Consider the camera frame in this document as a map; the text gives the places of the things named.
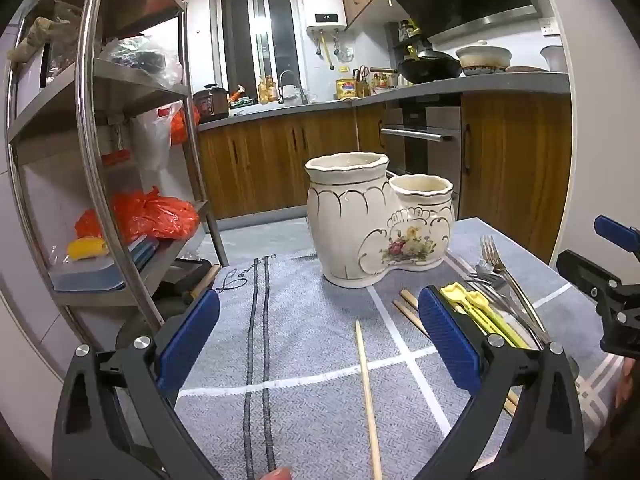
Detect kitchen window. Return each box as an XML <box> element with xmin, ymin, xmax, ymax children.
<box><xmin>216</xmin><ymin>0</ymin><xmax>307</xmax><ymax>107</ymax></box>

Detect white hanging plastic bag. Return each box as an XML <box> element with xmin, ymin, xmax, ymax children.
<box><xmin>131</xmin><ymin>101</ymin><xmax>183</xmax><ymax>173</ymax></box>

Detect white bowl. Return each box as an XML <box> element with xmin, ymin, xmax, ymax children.
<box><xmin>540</xmin><ymin>45</ymin><xmax>567</xmax><ymax>73</ymax></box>

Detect cream floral ceramic utensil holder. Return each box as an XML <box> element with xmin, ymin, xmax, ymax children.
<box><xmin>305</xmin><ymin>151</ymin><xmax>456</xmax><ymax>288</ymax></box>

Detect chrome sink faucet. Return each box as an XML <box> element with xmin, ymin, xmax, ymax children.
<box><xmin>278</xmin><ymin>70</ymin><xmax>309</xmax><ymax>106</ymax></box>

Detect amber oil bottles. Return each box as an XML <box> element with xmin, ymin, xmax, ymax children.
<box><xmin>257</xmin><ymin>75</ymin><xmax>279</xmax><ymax>105</ymax></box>

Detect yellow plastic utensil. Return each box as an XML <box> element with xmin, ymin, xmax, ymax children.
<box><xmin>439</xmin><ymin>282</ymin><xmax>516</xmax><ymax>348</ymax></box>
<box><xmin>465</xmin><ymin>290</ymin><xmax>531</xmax><ymax>351</ymax></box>

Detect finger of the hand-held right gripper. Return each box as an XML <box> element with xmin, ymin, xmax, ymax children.
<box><xmin>556</xmin><ymin>250</ymin><xmax>640</xmax><ymax>358</ymax></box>
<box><xmin>594</xmin><ymin>215</ymin><xmax>640</xmax><ymax>254</ymax></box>

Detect wooden base cabinets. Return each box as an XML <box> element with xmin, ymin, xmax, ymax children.
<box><xmin>196</xmin><ymin>91</ymin><xmax>574</xmax><ymax>267</ymax></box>

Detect black wall spice rack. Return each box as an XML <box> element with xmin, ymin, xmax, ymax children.
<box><xmin>392</xmin><ymin>19</ymin><xmax>432</xmax><ymax>51</ymax></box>

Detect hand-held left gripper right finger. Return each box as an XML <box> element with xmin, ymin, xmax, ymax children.
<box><xmin>417</xmin><ymin>285</ymin><xmax>586</xmax><ymax>480</ymax></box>

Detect yellow plastic item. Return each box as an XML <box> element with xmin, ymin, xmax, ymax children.
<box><xmin>67</xmin><ymin>236</ymin><xmax>109</xmax><ymax>261</ymax></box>

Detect wooden handled tool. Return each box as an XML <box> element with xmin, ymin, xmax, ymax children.
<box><xmin>181</xmin><ymin>263</ymin><xmax>222</xmax><ymax>305</ymax></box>

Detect knife block with scissors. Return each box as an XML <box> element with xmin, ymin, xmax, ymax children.
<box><xmin>352</xmin><ymin>64</ymin><xmax>374</xmax><ymax>97</ymax></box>

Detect brown crumpled packets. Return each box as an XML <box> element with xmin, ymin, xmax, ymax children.
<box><xmin>9</xmin><ymin>1</ymin><xmax>87</xmax><ymax>63</ymax></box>

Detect stainless steel shelf rack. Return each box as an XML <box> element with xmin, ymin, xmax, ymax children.
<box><xmin>5</xmin><ymin>0</ymin><xmax>231</xmax><ymax>323</ymax></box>

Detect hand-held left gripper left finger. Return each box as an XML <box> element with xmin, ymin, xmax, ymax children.
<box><xmin>52</xmin><ymin>287</ymin><xmax>223</xmax><ymax>480</ymax></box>

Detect grey striped tablecloth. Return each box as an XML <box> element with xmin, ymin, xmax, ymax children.
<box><xmin>172</xmin><ymin>217</ymin><xmax>626</xmax><ymax>480</ymax></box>

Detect orange plastic bag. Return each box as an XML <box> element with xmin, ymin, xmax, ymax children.
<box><xmin>75</xmin><ymin>186</ymin><xmax>201</xmax><ymax>246</ymax></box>

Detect person's right hand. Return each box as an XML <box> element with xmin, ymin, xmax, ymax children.
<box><xmin>615</xmin><ymin>358</ymin><xmax>640</xmax><ymax>411</ymax></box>

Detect silver metal fork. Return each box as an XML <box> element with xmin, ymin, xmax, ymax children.
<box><xmin>462</xmin><ymin>270</ymin><xmax>546</xmax><ymax>347</ymax></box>
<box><xmin>467</xmin><ymin>280</ymin><xmax>543</xmax><ymax>348</ymax></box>

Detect built-in steel oven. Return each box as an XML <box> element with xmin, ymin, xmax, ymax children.
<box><xmin>379</xmin><ymin>95</ymin><xmax>462</xmax><ymax>201</ymax></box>

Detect small orange hanging bag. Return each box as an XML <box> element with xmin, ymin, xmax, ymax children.
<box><xmin>169</xmin><ymin>104</ymin><xmax>201</xmax><ymax>146</ymax></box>

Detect clear bag with dark contents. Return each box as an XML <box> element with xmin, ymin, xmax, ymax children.
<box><xmin>99</xmin><ymin>35</ymin><xmax>184</xmax><ymax>87</ymax></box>

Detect gold metal fork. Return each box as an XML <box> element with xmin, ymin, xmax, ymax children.
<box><xmin>480</xmin><ymin>235</ymin><xmax>551</xmax><ymax>346</ymax></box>

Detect stacked plastic cutting boards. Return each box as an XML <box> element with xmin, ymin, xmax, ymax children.
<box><xmin>49</xmin><ymin>234</ymin><xmax>161</xmax><ymax>292</ymax></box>

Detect black wok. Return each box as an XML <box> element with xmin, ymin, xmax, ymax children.
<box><xmin>370</xmin><ymin>49</ymin><xmax>463</xmax><ymax>86</ymax></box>

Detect dark red rice cooker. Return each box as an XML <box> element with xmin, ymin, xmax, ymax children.
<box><xmin>192</xmin><ymin>83</ymin><xmax>232</xmax><ymax>122</ymax></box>

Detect white water heater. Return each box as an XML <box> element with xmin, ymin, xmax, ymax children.
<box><xmin>301</xmin><ymin>0</ymin><xmax>349</xmax><ymax>32</ymax></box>

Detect grey kitchen countertop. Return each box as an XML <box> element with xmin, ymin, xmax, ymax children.
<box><xmin>197</xmin><ymin>72</ymin><xmax>572</xmax><ymax>133</ymax></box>

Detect white ceramic cooking pot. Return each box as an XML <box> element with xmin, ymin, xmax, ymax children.
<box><xmin>455</xmin><ymin>41</ymin><xmax>513</xmax><ymax>77</ymax></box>

